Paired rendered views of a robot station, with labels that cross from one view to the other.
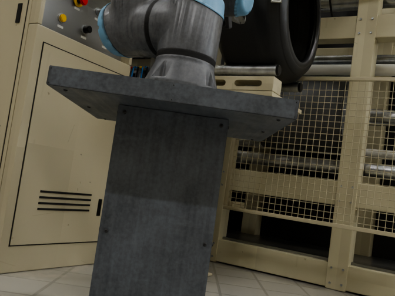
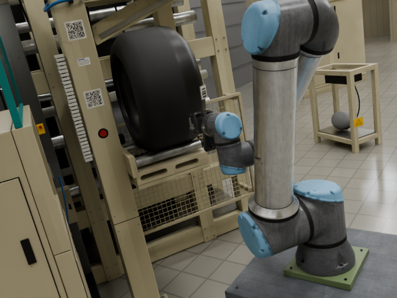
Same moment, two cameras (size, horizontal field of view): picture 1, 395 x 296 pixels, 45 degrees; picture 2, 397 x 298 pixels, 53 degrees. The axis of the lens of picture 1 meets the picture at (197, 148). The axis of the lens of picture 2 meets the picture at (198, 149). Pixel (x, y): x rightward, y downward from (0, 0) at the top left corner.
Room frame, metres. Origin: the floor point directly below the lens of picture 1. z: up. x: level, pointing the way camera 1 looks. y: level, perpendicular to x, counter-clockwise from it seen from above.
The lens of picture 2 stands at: (0.74, 1.16, 1.42)
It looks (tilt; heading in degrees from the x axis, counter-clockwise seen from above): 17 degrees down; 309
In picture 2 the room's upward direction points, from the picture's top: 11 degrees counter-clockwise
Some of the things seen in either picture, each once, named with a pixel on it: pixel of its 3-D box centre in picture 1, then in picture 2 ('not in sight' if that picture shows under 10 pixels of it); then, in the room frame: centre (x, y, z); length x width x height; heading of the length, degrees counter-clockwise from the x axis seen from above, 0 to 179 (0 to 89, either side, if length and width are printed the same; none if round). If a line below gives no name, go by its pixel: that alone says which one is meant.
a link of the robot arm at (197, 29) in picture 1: (189, 24); (317, 209); (1.19, 0.06, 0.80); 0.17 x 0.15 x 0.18; 57
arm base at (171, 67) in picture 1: (183, 77); (323, 246); (1.19, 0.06, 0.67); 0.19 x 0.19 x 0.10
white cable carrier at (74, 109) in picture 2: not in sight; (75, 109); (2.22, 0.12, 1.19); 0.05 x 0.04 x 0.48; 149
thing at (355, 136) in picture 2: not in sight; (344, 106); (1.99, -2.84, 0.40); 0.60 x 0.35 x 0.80; 150
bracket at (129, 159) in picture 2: not in sight; (124, 157); (2.18, -0.04, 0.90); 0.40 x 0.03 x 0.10; 149
